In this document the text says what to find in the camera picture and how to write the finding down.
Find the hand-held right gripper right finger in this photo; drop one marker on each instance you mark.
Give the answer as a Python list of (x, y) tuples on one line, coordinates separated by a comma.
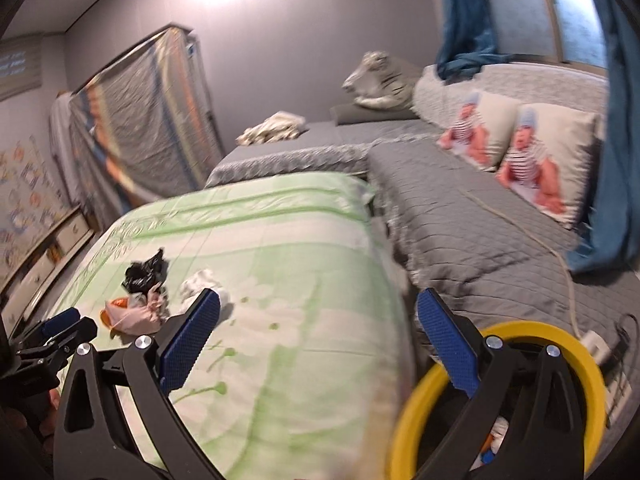
[(447, 345)]

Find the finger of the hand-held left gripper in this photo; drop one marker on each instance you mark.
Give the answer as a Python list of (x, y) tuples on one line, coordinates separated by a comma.
[(57, 322), (75, 335)]

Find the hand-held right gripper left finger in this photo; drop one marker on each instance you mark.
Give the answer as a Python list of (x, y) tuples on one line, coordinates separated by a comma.
[(192, 340)]

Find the white tissue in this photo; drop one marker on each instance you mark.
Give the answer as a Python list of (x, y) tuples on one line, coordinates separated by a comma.
[(200, 282)]

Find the pink wrapper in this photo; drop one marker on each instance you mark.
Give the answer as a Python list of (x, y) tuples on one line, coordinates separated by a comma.
[(135, 317)]

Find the black plastic bag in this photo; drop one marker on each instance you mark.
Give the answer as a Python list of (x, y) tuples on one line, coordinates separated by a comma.
[(142, 275)]

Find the orange snack wrapper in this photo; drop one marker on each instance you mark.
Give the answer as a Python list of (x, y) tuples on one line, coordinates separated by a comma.
[(488, 446)]

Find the yellow round bin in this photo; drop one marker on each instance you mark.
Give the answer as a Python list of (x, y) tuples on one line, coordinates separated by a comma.
[(590, 400)]

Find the white drawer cabinet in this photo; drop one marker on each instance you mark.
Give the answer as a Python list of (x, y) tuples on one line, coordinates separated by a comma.
[(55, 250)]

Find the grey quilted sofa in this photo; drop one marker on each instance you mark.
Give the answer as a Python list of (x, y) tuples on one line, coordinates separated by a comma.
[(475, 240)]

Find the green floral blanket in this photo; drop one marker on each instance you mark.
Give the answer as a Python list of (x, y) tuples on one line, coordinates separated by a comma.
[(300, 285)]

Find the white power strip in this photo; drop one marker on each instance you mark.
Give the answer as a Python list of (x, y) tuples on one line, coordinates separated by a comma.
[(597, 347)]

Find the rack under striped cloth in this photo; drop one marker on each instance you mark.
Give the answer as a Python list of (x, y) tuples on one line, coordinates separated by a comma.
[(145, 125)]

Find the grey low bed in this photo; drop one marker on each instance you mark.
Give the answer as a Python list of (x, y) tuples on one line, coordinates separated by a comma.
[(300, 152)]

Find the large baby print pillow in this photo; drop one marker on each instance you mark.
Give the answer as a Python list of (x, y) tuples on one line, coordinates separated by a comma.
[(555, 155)]

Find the small baby print pillow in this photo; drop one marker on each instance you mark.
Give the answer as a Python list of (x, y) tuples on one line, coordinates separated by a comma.
[(495, 125)]

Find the crumpled cream cloth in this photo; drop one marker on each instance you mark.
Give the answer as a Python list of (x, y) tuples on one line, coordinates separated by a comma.
[(272, 129)]

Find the grey bolster cushion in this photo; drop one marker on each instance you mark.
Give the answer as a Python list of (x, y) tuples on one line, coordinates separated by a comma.
[(365, 115)]

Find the grey window blind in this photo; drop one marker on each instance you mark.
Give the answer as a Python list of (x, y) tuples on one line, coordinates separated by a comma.
[(17, 67)]

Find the white tiger plush toy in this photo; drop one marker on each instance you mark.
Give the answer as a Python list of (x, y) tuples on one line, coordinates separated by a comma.
[(380, 80)]

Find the narrow blue curtain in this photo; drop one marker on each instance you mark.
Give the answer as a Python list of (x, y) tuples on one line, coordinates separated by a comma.
[(465, 25)]

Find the frosted window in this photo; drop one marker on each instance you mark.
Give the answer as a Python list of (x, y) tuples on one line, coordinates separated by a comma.
[(520, 10)]

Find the colourful wall poster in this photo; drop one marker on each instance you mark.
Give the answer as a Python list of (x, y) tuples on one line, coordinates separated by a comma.
[(25, 200)]

